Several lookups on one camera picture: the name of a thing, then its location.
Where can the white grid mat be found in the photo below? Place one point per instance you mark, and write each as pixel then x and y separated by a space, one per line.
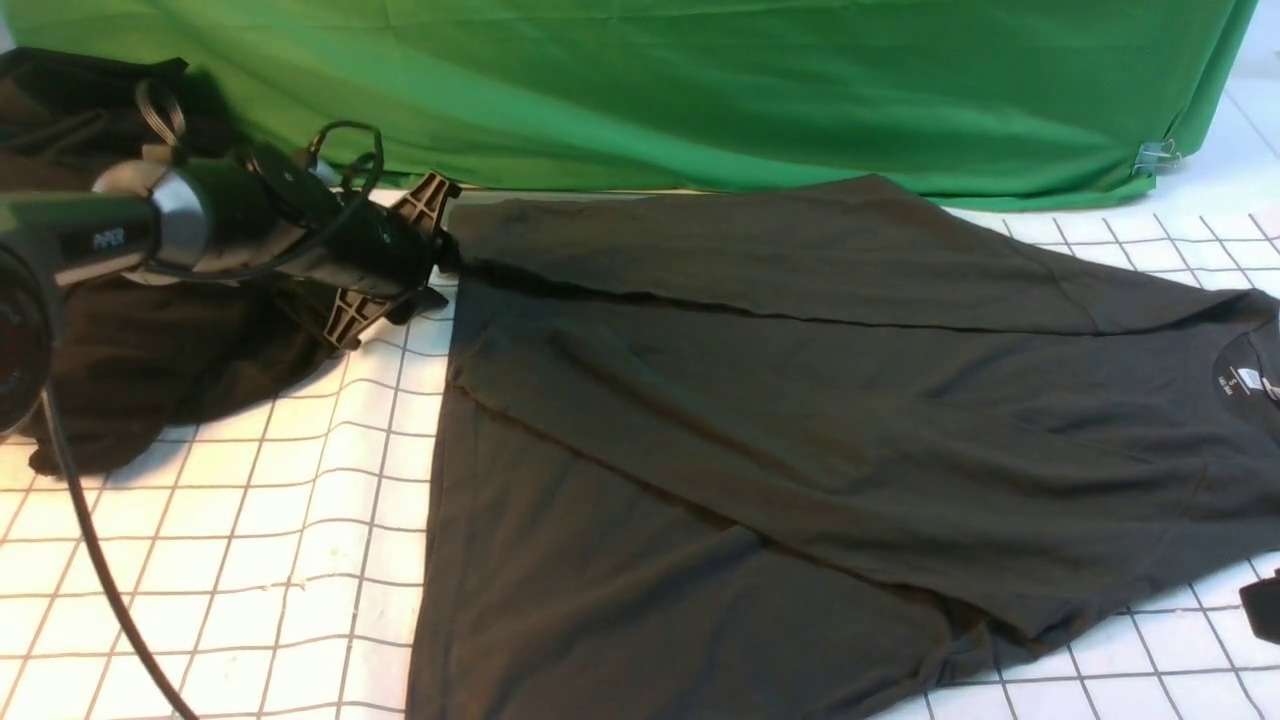
pixel 273 562

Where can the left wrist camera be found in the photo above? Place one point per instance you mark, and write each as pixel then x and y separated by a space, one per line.
pixel 351 179

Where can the black crumpled garment pile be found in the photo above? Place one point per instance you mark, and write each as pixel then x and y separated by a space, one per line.
pixel 137 359

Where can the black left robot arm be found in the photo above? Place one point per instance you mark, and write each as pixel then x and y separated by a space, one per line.
pixel 259 213

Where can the gray long-sleeve top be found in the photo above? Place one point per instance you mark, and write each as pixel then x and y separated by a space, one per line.
pixel 805 454

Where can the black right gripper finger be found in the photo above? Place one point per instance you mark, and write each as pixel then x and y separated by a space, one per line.
pixel 1261 606

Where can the metal binder clip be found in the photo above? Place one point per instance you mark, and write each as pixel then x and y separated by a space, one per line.
pixel 1153 158

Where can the green backdrop cloth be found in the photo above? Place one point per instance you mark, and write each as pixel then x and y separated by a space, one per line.
pixel 985 105

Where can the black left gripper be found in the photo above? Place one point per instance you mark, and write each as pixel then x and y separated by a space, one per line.
pixel 380 258

